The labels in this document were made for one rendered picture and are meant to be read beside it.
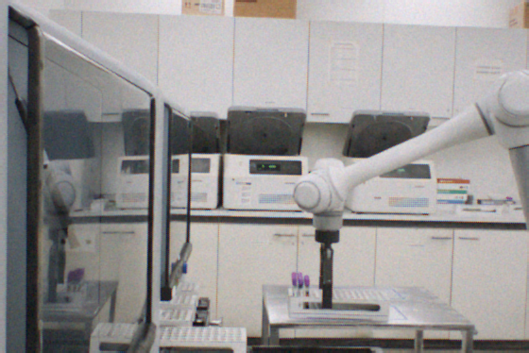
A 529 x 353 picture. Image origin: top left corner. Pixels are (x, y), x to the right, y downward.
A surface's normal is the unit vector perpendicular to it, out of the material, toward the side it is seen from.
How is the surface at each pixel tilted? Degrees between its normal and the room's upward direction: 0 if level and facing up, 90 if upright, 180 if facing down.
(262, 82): 90
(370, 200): 90
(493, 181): 90
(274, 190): 90
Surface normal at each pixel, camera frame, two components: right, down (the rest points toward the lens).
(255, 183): 0.06, 0.05
